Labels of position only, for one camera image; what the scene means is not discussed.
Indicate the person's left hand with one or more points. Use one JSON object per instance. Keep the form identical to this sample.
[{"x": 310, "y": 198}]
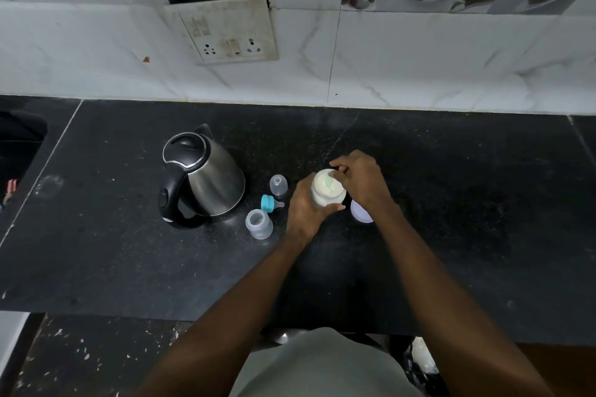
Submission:
[{"x": 301, "y": 213}]

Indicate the person's right hand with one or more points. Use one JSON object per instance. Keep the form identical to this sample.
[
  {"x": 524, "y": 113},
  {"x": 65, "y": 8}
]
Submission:
[{"x": 365, "y": 180}]

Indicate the person's left thumb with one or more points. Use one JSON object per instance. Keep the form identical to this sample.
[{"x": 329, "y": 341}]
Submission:
[{"x": 333, "y": 210}]

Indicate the person's right fingers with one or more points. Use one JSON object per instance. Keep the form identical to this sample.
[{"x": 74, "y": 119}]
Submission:
[{"x": 340, "y": 166}]

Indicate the white powder jar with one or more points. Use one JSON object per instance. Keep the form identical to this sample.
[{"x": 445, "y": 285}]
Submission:
[{"x": 328, "y": 199}]

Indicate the green measuring scoop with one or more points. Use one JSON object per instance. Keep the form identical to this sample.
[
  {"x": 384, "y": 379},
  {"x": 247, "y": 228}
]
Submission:
[{"x": 331, "y": 182}]

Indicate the person's left forearm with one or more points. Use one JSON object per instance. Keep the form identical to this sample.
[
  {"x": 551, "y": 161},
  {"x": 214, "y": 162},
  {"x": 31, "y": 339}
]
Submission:
[{"x": 233, "y": 317}]

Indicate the person's right forearm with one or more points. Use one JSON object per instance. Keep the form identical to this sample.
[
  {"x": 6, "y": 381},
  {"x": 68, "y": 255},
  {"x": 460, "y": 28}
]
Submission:
[{"x": 447, "y": 299}]

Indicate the white round jar lid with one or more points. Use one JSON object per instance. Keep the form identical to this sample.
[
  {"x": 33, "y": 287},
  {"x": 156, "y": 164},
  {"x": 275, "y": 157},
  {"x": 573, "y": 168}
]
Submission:
[{"x": 361, "y": 214}]

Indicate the clear dome bottle cap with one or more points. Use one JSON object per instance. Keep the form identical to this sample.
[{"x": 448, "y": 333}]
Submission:
[{"x": 278, "y": 185}]

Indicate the clear baby bottle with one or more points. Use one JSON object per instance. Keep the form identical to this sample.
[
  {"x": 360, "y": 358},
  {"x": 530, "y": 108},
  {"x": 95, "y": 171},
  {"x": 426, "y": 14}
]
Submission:
[{"x": 259, "y": 224}]

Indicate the person's grey shirt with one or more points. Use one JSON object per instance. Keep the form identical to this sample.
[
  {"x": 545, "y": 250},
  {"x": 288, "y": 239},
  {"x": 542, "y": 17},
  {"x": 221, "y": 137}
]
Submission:
[{"x": 321, "y": 368}]

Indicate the black sink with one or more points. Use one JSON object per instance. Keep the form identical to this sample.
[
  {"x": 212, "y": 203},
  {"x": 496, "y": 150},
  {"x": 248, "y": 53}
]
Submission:
[{"x": 18, "y": 145}]

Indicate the small red item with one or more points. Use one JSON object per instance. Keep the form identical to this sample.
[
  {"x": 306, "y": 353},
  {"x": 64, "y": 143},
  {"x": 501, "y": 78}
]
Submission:
[{"x": 9, "y": 189}]

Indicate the white wall switch socket plate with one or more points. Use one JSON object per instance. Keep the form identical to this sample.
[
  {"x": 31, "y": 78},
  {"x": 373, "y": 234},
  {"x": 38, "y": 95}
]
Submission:
[{"x": 228, "y": 31}]

